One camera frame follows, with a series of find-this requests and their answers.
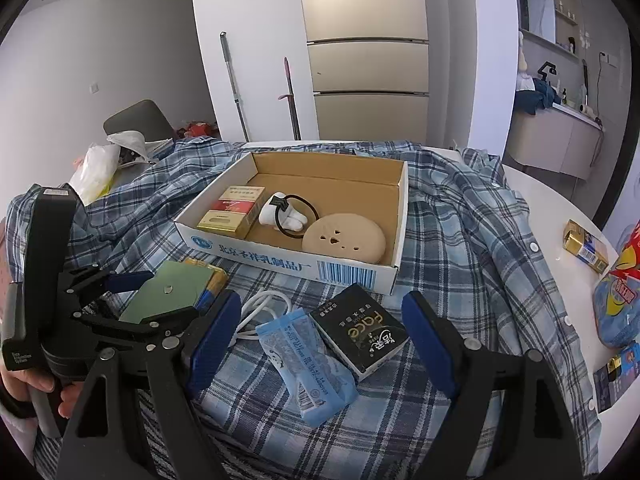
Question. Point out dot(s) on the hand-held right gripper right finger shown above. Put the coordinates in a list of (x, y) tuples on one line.
[(429, 342)]

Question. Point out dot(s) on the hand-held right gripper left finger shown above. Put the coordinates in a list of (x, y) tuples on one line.
[(216, 337)]

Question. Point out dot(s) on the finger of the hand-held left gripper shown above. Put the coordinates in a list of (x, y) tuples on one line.
[(131, 281), (150, 329)]

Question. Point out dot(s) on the green tissue packet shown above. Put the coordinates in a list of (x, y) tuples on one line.
[(172, 287)]

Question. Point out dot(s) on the person's left hand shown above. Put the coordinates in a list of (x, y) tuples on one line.
[(30, 379)]

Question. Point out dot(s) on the black tissue packet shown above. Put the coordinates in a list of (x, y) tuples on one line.
[(360, 332)]

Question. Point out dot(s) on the light blue tissue packet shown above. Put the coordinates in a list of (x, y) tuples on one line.
[(307, 367)]

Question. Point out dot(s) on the gold flat carton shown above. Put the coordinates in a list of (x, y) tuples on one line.
[(222, 224)]

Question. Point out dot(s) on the yellowish translucent plastic bag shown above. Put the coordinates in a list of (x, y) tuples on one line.
[(95, 172)]

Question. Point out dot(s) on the blue plaid shirt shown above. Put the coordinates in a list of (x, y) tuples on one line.
[(450, 220)]

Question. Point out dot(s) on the beige round pad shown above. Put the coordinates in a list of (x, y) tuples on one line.
[(345, 237)]

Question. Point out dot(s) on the gold and red carton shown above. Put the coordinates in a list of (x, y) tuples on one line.
[(242, 197)]

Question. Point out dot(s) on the white plastic bag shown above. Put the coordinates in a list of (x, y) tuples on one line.
[(131, 141)]

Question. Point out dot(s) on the grey chair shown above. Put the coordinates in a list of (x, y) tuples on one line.
[(137, 117)]

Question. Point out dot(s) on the red cloth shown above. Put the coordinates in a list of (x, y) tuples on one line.
[(197, 130)]

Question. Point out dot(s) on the open cardboard box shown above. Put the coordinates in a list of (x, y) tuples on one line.
[(330, 192)]

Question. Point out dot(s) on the gold small box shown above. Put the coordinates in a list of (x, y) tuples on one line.
[(585, 246)]

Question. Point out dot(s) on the blue snack packet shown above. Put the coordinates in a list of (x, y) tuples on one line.
[(617, 312)]

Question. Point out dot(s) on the blue and yellow small box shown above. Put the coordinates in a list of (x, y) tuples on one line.
[(617, 377)]

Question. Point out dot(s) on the red snack packet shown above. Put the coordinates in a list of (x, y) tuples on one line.
[(631, 250)]

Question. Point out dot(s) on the beige vanity cabinet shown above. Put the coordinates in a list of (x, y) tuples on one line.
[(550, 142)]

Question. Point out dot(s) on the dark blue cloth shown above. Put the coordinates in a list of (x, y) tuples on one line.
[(535, 97)]

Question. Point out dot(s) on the beige refrigerator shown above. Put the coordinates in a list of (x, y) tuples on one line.
[(367, 60)]

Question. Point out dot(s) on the black faucet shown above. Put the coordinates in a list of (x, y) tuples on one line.
[(547, 70)]

